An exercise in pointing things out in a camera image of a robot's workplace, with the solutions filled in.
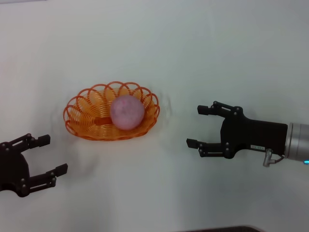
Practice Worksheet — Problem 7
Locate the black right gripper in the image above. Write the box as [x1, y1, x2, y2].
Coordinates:
[186, 101, 289, 159]

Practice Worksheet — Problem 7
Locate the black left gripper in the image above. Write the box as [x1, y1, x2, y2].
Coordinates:
[0, 133, 69, 198]

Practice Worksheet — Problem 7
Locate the orange woven plastic basket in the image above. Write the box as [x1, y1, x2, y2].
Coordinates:
[63, 81, 160, 141]

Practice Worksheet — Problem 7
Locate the pink peach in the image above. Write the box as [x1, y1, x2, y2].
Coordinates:
[110, 96, 145, 131]

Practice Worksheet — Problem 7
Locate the dark robot torso edge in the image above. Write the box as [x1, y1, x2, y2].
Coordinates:
[185, 225, 266, 232]

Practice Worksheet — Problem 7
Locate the right gripper cable with connector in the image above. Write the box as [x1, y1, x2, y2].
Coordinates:
[262, 149, 284, 168]

